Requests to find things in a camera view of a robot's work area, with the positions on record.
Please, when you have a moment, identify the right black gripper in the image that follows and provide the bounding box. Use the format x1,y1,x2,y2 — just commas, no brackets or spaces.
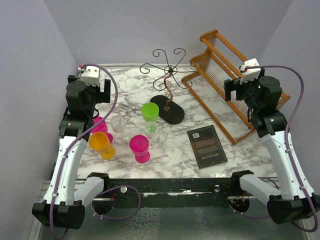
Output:
224,73,265,113

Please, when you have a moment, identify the clear wine glass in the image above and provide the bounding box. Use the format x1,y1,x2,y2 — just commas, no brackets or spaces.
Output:
144,121,159,149
110,115,127,139

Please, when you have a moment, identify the green plastic wine glass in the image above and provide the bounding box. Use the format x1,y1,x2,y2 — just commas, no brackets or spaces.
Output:
141,102,159,123

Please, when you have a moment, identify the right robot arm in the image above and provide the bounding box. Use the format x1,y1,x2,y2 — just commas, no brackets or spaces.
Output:
224,76,320,224

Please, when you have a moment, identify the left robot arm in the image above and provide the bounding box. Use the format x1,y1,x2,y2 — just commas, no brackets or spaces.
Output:
32,75,114,230

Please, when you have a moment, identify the pink wine glass left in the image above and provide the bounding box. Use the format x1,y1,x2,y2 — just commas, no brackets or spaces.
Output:
91,116,114,143

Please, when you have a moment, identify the pink wine glass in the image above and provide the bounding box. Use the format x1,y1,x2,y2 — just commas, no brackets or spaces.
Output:
129,134,150,164
91,116,114,143

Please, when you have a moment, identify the wooden dish rack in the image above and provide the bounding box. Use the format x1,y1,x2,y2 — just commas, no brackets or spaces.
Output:
182,29,290,145

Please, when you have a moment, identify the orange plastic wine glass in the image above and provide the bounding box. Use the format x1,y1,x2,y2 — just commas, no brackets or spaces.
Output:
88,132,116,160

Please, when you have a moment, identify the pink wine glass front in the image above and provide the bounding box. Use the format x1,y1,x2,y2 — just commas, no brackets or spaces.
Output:
129,134,150,164

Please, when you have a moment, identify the metal wine glass rack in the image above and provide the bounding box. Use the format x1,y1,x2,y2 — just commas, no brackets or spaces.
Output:
139,47,193,125

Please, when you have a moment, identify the black book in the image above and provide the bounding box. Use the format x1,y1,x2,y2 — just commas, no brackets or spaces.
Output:
187,125,228,169

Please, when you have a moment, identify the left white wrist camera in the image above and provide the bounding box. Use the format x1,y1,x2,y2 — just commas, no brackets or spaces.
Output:
78,65,100,86

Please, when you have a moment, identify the black mounting rail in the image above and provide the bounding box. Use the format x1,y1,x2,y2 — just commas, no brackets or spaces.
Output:
82,171,261,210

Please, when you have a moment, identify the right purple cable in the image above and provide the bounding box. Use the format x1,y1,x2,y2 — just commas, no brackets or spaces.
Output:
228,64,320,233

